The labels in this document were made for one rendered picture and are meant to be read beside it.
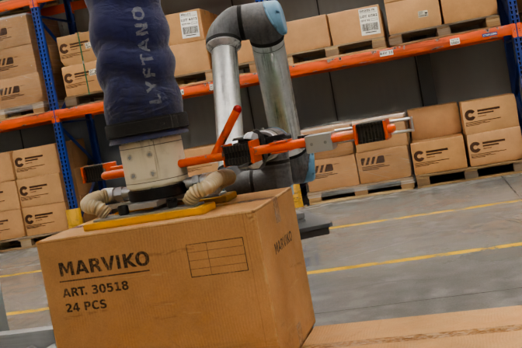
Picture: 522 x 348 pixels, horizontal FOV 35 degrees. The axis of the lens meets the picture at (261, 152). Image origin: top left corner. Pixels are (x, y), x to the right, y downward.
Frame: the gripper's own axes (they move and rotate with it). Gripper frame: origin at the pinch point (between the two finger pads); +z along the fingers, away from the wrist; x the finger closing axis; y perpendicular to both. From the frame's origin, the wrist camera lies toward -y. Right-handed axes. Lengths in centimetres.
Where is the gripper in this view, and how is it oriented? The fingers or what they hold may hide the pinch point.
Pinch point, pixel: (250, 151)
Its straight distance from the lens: 215.1
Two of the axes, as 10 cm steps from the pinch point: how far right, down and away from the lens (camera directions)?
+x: -1.8, -9.8, -0.5
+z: -2.6, 1.0, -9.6
